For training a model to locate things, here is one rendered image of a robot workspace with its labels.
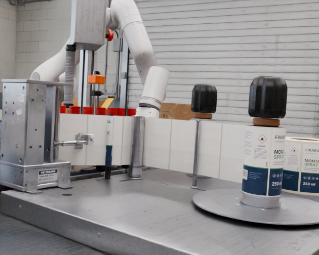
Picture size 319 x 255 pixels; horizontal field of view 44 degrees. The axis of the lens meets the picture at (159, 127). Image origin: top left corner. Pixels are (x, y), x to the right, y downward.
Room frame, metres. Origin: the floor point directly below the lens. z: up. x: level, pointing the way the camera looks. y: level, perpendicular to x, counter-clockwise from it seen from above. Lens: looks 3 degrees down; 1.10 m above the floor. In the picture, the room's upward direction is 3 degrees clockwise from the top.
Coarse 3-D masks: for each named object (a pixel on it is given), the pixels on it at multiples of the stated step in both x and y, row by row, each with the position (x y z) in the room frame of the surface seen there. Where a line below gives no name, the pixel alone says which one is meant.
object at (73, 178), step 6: (144, 168) 1.41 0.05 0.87; (150, 168) 1.44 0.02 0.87; (156, 168) 1.47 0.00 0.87; (90, 174) 1.21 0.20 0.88; (96, 174) 1.23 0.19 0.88; (114, 174) 1.29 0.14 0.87; (72, 180) 1.15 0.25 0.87; (0, 186) 0.97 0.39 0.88; (6, 186) 0.99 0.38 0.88; (0, 192) 0.98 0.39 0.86
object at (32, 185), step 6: (36, 180) 0.93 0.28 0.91; (60, 180) 0.99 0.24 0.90; (66, 180) 1.00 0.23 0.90; (30, 186) 0.92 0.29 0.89; (36, 186) 0.93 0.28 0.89; (60, 186) 0.99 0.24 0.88; (66, 186) 0.99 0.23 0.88; (72, 186) 0.99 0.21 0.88; (30, 192) 0.90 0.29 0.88; (36, 192) 0.91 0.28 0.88
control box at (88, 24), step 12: (72, 0) 1.39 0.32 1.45; (84, 0) 1.27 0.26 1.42; (96, 0) 1.28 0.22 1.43; (72, 12) 1.36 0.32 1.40; (84, 12) 1.27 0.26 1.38; (96, 12) 1.28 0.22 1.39; (72, 24) 1.34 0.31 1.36; (84, 24) 1.27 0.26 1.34; (96, 24) 1.28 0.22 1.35; (72, 36) 1.32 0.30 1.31; (84, 36) 1.27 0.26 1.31; (96, 36) 1.28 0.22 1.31; (84, 48) 1.38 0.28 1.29; (96, 48) 1.37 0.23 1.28
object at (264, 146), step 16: (256, 80) 0.87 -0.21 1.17; (272, 80) 0.85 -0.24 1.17; (256, 96) 0.86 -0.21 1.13; (272, 96) 0.85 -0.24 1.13; (256, 112) 0.86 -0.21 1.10; (272, 112) 0.85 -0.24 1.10; (256, 128) 0.85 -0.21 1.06; (272, 128) 0.84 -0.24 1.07; (256, 144) 0.85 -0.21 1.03; (272, 144) 0.84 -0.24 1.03; (256, 160) 0.85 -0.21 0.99; (272, 160) 0.85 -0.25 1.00; (256, 176) 0.85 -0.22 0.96; (272, 176) 0.85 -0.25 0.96; (256, 192) 0.85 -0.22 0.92; (272, 192) 0.85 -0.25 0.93
